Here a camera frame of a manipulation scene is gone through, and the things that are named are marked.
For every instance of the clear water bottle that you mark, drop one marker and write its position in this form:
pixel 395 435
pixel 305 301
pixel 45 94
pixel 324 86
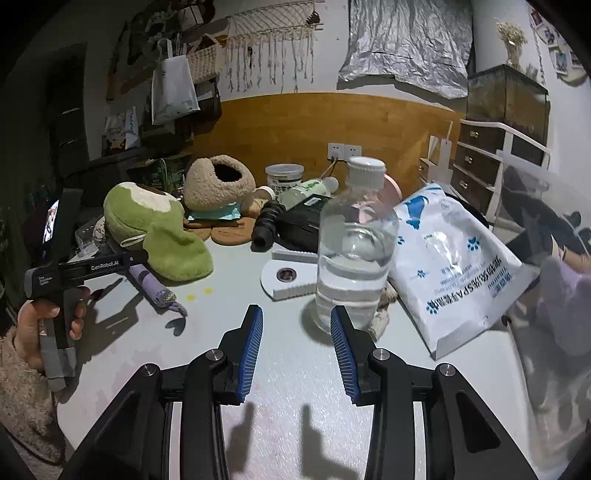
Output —
pixel 355 258

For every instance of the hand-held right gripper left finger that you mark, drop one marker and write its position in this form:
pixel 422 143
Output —
pixel 251 350

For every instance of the crumpled white tissue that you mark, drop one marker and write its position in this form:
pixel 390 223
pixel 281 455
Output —
pixel 383 318

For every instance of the clear plastic jar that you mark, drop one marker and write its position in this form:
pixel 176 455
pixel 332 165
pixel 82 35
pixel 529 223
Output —
pixel 284 182

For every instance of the white tote bag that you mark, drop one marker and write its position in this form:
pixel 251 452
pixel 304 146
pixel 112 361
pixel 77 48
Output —
pixel 173 87

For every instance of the dark wooden shelf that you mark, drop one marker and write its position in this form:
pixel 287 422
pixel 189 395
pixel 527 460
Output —
pixel 106 168

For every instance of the macrame wall hanging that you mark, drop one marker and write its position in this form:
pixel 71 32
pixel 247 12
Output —
pixel 268 27

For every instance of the beige fuzzy slipper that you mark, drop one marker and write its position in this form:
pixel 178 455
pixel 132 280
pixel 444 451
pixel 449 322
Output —
pixel 203 184

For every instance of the glass tank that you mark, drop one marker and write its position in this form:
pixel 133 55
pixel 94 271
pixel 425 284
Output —
pixel 508 101

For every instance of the white drawer unit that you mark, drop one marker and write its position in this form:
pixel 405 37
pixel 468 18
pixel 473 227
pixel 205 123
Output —
pixel 475 152

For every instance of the black ribbed roll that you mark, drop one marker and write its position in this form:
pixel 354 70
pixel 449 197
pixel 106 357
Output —
pixel 267 226

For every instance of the white pack with blue print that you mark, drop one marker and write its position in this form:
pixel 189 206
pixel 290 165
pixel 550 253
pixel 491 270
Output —
pixel 461 277

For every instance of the pine cone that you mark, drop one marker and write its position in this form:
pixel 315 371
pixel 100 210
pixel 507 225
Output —
pixel 314 18

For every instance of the snack bag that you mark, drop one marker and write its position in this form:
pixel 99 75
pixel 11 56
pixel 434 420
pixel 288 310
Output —
pixel 121 131

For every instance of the vase of dried flowers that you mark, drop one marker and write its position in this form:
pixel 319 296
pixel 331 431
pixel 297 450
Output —
pixel 512 50

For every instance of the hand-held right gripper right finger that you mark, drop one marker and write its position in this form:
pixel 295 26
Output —
pixel 344 355

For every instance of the silver foil sheet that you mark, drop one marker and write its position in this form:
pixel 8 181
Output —
pixel 406 41

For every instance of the green plush toy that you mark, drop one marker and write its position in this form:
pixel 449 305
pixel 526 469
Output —
pixel 175 249

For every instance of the white wooden rack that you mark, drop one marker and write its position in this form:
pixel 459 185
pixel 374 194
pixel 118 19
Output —
pixel 438 161

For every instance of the clear plastic container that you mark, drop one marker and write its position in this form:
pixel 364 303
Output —
pixel 554 392

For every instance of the brown cork coaster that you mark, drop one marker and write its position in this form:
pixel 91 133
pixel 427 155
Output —
pixel 198 224
pixel 233 235

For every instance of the purple folded sock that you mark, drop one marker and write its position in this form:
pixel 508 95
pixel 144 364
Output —
pixel 152 288

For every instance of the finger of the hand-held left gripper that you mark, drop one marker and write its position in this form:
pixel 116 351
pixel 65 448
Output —
pixel 134 261

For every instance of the person's left forearm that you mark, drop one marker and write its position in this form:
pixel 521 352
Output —
pixel 27 406

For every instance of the green box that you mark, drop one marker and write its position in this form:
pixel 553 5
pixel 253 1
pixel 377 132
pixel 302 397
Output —
pixel 161 175

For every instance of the black knit glove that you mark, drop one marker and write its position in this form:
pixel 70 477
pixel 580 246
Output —
pixel 540 221

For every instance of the person's left hand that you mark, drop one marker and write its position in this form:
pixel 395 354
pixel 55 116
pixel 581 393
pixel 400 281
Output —
pixel 30 332

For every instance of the black box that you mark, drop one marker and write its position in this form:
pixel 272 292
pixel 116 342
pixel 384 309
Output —
pixel 300 226

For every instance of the white wall socket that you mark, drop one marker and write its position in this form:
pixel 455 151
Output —
pixel 352 151
pixel 335 150

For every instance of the photo collage board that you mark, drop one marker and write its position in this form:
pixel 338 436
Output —
pixel 561 60

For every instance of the white serrated plastic tool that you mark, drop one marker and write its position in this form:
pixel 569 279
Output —
pixel 295 281

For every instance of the purple plush toy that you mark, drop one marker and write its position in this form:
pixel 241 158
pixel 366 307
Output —
pixel 568 300

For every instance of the teal paper packet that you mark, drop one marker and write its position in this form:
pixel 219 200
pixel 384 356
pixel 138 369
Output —
pixel 217 213

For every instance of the pink round stand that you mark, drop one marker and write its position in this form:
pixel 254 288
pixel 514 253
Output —
pixel 392 191

